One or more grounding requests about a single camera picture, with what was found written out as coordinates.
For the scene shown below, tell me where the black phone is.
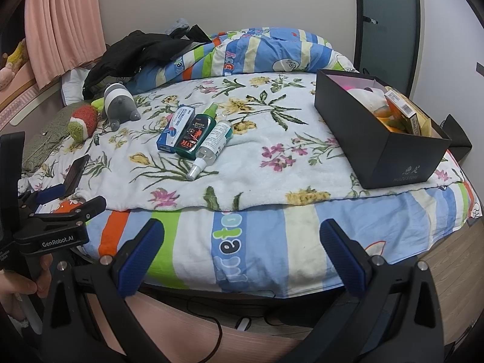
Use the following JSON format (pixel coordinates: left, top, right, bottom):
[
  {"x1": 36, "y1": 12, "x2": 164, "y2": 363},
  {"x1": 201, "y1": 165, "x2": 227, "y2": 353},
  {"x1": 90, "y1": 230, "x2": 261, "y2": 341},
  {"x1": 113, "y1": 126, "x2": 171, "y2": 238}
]
[{"x1": 65, "y1": 154, "x2": 90, "y2": 197}]

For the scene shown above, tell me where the pink plush toy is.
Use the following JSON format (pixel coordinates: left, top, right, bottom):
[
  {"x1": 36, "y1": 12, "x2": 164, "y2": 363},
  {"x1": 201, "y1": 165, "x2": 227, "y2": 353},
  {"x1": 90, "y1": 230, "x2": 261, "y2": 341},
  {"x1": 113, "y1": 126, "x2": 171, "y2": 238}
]
[{"x1": 0, "y1": 64, "x2": 18, "y2": 91}]

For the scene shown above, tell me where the pink curtain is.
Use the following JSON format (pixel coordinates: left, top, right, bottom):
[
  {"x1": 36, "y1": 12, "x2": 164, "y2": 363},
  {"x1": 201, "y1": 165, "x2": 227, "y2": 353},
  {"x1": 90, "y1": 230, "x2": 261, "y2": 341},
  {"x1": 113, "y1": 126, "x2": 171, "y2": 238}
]
[{"x1": 25, "y1": 0, "x2": 106, "y2": 87}]

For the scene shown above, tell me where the black floor cable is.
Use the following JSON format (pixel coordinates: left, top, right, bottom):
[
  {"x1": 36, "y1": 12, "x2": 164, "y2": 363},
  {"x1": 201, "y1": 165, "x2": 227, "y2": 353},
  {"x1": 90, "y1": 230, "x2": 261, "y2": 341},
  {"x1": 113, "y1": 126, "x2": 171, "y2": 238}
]
[{"x1": 170, "y1": 293, "x2": 288, "y2": 363}]

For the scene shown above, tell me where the red green plush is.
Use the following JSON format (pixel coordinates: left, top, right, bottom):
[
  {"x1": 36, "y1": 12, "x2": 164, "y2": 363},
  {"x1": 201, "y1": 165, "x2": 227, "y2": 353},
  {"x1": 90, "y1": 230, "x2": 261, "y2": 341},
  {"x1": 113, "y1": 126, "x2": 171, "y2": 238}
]
[{"x1": 69, "y1": 104, "x2": 100, "y2": 143}]

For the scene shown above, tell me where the person's left hand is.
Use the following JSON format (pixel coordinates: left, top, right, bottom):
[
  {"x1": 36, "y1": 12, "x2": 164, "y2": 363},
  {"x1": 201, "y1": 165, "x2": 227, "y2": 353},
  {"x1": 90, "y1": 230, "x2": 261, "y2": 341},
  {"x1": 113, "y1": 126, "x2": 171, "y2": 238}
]
[{"x1": 0, "y1": 253, "x2": 54, "y2": 326}]

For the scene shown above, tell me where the black cardboard box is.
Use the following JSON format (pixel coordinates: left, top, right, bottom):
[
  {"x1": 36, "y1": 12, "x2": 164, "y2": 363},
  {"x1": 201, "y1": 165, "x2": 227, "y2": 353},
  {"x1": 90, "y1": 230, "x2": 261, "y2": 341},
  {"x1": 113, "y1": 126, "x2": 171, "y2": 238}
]
[{"x1": 314, "y1": 69, "x2": 452, "y2": 190}]

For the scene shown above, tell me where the green spray bottle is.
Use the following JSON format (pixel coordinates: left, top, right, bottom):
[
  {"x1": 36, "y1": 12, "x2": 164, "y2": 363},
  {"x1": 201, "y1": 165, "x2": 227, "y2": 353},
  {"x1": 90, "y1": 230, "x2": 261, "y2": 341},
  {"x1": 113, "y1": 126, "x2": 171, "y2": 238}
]
[{"x1": 175, "y1": 103, "x2": 220, "y2": 160}]

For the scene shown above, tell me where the orange striped carton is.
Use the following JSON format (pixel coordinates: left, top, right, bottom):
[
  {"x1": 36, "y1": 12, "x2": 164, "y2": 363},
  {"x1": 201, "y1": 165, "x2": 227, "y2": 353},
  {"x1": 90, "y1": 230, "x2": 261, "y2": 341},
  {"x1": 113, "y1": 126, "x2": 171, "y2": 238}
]
[{"x1": 385, "y1": 86, "x2": 416, "y2": 119}]

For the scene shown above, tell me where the white plush toy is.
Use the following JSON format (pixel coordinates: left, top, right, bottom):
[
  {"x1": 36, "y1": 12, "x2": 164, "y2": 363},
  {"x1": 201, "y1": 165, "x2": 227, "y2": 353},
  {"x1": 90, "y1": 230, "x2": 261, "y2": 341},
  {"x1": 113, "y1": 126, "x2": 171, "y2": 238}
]
[{"x1": 348, "y1": 87, "x2": 390, "y2": 112}]

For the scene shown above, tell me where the yellow snack packet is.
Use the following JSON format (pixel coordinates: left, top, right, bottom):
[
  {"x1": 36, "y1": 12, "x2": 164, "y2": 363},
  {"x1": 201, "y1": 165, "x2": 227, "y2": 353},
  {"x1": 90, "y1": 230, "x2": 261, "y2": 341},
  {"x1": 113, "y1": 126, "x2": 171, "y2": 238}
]
[{"x1": 372, "y1": 108, "x2": 433, "y2": 136}]

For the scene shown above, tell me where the blue striped quilt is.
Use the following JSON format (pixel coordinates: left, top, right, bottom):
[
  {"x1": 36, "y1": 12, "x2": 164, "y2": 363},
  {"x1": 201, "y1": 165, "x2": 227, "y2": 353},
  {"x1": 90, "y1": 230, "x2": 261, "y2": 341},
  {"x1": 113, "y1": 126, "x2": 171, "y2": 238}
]
[{"x1": 129, "y1": 26, "x2": 360, "y2": 87}]

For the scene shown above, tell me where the clear spray bottle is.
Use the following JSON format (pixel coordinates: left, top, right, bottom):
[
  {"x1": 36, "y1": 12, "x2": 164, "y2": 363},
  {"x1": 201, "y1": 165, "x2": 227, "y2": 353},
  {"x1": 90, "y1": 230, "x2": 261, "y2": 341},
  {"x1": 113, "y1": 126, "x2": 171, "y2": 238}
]
[{"x1": 186, "y1": 120, "x2": 235, "y2": 181}]

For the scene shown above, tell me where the grey patterned pillow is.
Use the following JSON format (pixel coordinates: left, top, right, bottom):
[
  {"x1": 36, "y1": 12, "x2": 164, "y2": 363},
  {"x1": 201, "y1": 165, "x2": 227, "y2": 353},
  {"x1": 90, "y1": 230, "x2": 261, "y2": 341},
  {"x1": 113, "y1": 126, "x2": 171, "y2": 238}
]
[{"x1": 23, "y1": 102, "x2": 95, "y2": 171}]

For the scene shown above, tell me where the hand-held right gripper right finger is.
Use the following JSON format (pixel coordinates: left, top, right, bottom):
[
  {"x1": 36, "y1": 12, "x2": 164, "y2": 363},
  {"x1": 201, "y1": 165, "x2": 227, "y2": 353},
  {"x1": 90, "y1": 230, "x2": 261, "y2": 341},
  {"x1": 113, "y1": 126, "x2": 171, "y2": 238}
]
[{"x1": 299, "y1": 218, "x2": 445, "y2": 363}]

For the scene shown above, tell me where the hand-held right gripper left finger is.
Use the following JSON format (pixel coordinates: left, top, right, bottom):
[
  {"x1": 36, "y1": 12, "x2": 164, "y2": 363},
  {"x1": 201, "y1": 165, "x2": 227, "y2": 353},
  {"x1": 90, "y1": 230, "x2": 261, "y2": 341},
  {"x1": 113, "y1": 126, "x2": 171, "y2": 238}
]
[{"x1": 40, "y1": 218, "x2": 167, "y2": 363}]

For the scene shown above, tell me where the striped bed sheet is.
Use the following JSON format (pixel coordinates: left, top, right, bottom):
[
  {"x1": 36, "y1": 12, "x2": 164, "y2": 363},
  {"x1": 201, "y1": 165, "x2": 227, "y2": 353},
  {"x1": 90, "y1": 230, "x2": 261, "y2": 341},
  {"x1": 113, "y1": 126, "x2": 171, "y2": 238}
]
[{"x1": 38, "y1": 181, "x2": 477, "y2": 293}]

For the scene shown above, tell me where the black jacket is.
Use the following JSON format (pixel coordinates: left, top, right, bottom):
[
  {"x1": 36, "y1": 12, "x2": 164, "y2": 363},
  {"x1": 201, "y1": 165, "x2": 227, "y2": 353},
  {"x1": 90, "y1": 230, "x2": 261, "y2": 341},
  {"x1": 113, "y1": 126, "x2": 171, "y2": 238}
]
[{"x1": 82, "y1": 25, "x2": 212, "y2": 99}]

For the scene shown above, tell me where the yellow plush toy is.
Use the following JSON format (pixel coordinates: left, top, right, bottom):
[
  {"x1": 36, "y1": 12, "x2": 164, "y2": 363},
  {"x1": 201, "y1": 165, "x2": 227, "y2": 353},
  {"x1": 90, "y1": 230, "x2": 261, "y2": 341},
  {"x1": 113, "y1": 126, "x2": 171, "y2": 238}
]
[{"x1": 5, "y1": 38, "x2": 27, "y2": 70}]

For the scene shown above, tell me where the white pillow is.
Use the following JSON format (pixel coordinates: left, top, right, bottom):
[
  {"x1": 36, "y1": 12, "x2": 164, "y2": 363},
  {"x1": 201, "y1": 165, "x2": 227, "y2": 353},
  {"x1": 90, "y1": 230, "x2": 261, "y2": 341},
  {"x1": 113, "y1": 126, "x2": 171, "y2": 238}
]
[{"x1": 60, "y1": 67, "x2": 95, "y2": 106}]

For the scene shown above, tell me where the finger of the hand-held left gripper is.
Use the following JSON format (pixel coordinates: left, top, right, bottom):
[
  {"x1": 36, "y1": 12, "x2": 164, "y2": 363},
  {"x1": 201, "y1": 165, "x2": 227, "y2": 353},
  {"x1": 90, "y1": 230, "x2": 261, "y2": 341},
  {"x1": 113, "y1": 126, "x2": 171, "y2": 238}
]
[
  {"x1": 28, "y1": 196, "x2": 107, "y2": 235},
  {"x1": 17, "y1": 183, "x2": 66, "y2": 216}
]

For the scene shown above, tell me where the blue medicine box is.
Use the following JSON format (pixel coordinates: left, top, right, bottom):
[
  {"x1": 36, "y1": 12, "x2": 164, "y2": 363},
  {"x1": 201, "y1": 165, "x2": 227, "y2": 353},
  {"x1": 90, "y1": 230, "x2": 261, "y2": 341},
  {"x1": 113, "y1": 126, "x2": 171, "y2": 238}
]
[{"x1": 156, "y1": 105, "x2": 196, "y2": 154}]

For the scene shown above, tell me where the grey raccoon plush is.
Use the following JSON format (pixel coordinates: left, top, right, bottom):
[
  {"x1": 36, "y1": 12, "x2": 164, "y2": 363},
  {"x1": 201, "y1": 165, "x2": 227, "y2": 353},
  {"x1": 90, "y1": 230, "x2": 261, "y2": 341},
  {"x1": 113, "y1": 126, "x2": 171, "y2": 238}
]
[{"x1": 91, "y1": 82, "x2": 142, "y2": 129}]

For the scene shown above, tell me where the frosted glass door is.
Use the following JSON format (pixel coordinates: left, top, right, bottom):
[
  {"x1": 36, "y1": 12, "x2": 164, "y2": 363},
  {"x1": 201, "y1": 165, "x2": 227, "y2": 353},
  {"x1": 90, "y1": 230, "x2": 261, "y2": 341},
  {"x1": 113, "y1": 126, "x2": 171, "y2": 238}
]
[{"x1": 355, "y1": 0, "x2": 422, "y2": 74}]

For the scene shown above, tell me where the floral blanket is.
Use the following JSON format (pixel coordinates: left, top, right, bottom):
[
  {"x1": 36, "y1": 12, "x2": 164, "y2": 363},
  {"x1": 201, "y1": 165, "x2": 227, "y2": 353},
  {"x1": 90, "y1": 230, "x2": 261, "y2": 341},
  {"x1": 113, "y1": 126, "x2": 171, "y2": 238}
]
[{"x1": 23, "y1": 73, "x2": 466, "y2": 212}]

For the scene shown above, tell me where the grey garment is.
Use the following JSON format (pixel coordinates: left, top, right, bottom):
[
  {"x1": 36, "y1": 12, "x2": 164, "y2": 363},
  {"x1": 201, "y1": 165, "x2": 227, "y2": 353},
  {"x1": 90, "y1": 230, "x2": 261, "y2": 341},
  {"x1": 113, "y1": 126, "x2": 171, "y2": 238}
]
[{"x1": 164, "y1": 18, "x2": 190, "y2": 38}]

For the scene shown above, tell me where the black paper bag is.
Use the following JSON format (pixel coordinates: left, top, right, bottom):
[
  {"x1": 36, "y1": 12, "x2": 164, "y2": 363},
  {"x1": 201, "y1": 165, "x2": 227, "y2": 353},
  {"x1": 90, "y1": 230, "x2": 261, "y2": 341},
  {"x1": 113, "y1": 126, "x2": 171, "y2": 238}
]
[{"x1": 440, "y1": 114, "x2": 473, "y2": 163}]

